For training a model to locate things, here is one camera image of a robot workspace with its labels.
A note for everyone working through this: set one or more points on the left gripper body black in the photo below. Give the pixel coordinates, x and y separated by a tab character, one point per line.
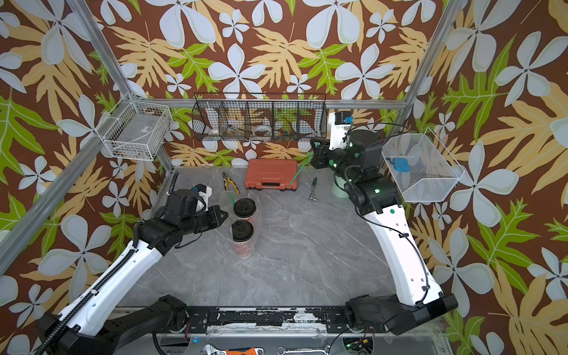
198	223

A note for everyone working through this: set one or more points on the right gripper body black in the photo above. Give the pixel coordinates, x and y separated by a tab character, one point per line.
342	163

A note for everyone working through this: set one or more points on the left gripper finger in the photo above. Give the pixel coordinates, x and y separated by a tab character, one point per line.
173	181
216	217

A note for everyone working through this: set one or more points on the clear plastic carrier bag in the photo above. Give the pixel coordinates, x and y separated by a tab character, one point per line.
226	205

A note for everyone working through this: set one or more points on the red cup black lid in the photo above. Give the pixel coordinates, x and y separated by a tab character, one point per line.
242	233
246	209

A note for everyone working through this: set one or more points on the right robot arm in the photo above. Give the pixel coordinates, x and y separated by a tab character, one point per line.
418	298

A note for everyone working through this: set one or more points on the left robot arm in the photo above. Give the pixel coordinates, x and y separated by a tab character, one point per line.
84	327

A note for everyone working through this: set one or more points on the blue object in basket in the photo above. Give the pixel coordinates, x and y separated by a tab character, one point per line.
400	165

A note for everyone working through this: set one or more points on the green cup holder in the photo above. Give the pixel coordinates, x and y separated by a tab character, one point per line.
338	188

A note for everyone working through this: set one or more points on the red plastic tool case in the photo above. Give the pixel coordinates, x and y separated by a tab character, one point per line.
272	174

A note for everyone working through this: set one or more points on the white mesh basket right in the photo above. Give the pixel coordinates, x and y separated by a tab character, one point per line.
434	171

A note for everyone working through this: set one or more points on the silver combination wrench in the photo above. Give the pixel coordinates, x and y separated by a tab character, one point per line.
325	350

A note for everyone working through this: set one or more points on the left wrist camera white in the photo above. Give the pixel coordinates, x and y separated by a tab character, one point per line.
204	191

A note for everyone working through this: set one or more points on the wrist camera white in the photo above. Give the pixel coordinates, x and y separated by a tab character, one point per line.
204	191
339	123

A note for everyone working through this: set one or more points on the yellow handled pliers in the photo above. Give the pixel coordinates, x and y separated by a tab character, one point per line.
228	184

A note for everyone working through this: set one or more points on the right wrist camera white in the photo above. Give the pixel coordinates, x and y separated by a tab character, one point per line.
339	123

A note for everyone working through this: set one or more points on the white wire basket left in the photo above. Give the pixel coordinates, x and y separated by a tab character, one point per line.
135	129

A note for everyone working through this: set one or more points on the green handled screwdriver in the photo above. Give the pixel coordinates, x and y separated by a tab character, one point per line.
312	196

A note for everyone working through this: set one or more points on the black wire basket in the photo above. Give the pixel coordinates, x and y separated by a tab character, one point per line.
259	116

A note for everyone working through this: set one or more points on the adjustable wrench orange handle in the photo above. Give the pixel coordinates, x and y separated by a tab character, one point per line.
211	350

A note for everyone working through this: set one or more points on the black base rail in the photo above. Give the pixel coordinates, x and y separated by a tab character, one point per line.
328	319

